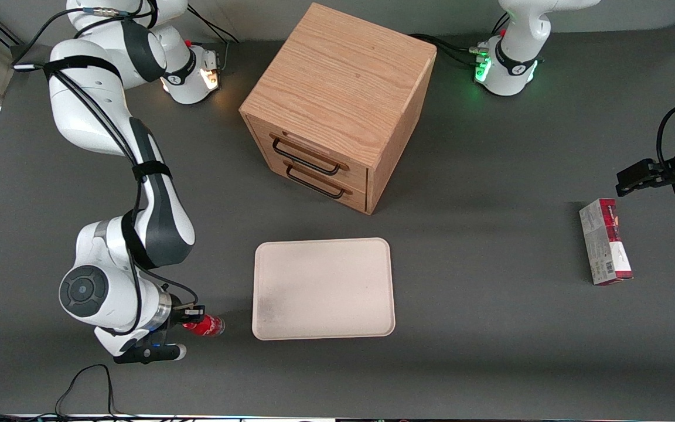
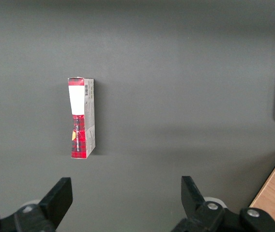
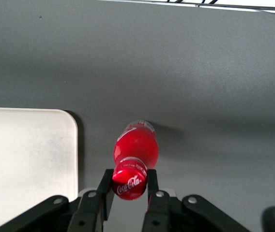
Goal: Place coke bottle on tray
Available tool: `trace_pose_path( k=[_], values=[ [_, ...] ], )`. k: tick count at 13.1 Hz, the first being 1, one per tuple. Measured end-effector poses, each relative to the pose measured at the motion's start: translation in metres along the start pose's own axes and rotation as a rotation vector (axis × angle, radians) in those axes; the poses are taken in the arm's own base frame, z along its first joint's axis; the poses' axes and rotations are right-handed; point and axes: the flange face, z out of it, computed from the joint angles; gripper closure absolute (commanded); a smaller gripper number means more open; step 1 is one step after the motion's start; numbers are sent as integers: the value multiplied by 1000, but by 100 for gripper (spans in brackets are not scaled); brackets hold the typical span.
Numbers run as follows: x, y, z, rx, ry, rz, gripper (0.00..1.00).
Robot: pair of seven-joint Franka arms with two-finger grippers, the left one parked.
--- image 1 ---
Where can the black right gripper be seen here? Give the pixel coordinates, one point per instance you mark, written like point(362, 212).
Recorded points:
point(178, 315)

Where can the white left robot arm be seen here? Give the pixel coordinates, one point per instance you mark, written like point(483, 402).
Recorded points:
point(516, 58)

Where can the wooden drawer cabinet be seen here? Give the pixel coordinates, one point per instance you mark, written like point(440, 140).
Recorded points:
point(337, 88)

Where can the wooden drawer front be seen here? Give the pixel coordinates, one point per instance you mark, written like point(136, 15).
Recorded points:
point(314, 149)
point(349, 196)

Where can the red coke bottle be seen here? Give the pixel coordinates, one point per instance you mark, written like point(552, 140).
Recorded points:
point(208, 326)

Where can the beige plastic tray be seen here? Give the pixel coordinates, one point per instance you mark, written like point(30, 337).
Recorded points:
point(323, 287)

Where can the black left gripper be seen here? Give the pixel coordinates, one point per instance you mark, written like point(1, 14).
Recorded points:
point(667, 174)

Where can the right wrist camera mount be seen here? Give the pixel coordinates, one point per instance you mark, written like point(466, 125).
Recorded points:
point(150, 353)

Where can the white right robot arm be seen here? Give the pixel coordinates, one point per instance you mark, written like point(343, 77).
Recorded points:
point(97, 117)

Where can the red and white carton box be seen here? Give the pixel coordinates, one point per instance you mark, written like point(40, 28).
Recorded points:
point(604, 240)

